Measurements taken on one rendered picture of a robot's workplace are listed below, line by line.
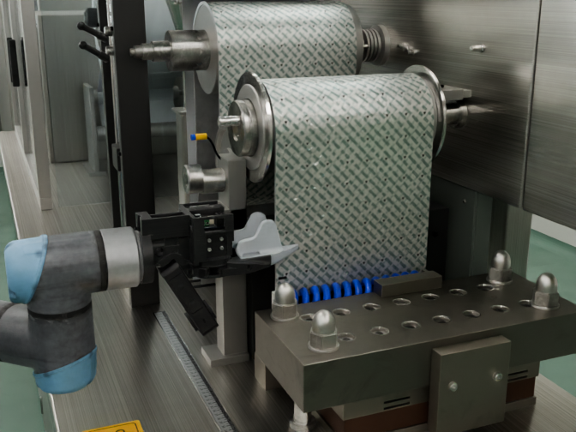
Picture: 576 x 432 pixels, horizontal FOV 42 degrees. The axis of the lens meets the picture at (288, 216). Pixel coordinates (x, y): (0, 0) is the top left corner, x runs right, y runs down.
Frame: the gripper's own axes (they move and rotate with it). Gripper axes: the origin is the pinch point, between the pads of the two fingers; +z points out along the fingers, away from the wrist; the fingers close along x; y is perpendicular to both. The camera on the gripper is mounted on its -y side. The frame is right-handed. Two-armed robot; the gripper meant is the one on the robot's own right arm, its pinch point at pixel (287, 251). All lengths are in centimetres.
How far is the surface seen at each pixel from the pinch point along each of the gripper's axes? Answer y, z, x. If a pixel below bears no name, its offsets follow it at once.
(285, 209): 6.0, -0.3, -0.2
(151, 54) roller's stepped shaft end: 24.1, -10.7, 29.9
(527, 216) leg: -4, 51, 13
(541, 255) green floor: -109, 248, 228
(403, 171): 9.5, 17.2, -0.3
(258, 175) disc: 10.2, -3.0, 2.8
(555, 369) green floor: -109, 162, 119
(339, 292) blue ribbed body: -5.5, 6.1, -3.7
